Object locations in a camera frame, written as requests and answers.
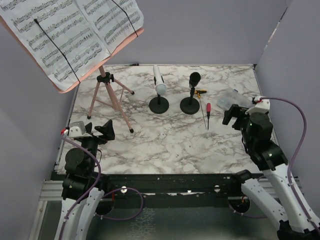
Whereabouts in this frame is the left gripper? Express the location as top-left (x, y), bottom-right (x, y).
top-left (81, 119), bottom-right (115, 172)

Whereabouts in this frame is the black microphone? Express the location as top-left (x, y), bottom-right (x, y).
top-left (189, 72), bottom-right (201, 89)

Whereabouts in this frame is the black stand of white microphone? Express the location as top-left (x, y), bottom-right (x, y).
top-left (148, 74), bottom-right (170, 115)

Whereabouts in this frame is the white microphone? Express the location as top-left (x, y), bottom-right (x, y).
top-left (153, 64), bottom-right (167, 96)

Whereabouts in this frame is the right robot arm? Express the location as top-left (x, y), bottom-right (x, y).
top-left (222, 104), bottom-right (320, 240)

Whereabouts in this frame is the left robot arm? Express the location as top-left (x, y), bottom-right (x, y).
top-left (54, 120), bottom-right (115, 240)

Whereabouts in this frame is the clear plastic parts box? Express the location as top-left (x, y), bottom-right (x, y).
top-left (216, 88), bottom-right (252, 111)

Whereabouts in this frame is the left sheet music page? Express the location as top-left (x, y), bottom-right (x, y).
top-left (0, 0), bottom-right (109, 91)

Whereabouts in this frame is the sheet music page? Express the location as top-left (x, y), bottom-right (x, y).
top-left (76, 0), bottom-right (144, 52)
top-left (0, 0), bottom-right (109, 91)

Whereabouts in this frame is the right sheet music page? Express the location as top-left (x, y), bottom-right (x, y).
top-left (76, 0), bottom-right (144, 52)

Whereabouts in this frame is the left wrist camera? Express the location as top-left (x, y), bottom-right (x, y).
top-left (66, 121), bottom-right (87, 138)

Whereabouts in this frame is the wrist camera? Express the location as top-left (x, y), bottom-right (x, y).
top-left (245, 96), bottom-right (271, 115)
top-left (66, 121), bottom-right (87, 138)

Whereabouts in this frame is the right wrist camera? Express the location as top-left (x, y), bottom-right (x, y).
top-left (245, 96), bottom-right (271, 115)

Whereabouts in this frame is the red handled screwdriver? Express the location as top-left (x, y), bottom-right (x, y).
top-left (206, 103), bottom-right (211, 130)

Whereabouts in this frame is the yellow black T-handle hex key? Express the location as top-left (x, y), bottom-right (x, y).
top-left (195, 90), bottom-right (208, 128)

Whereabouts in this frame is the black mounting rail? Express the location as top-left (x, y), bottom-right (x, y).
top-left (98, 173), bottom-right (248, 211)

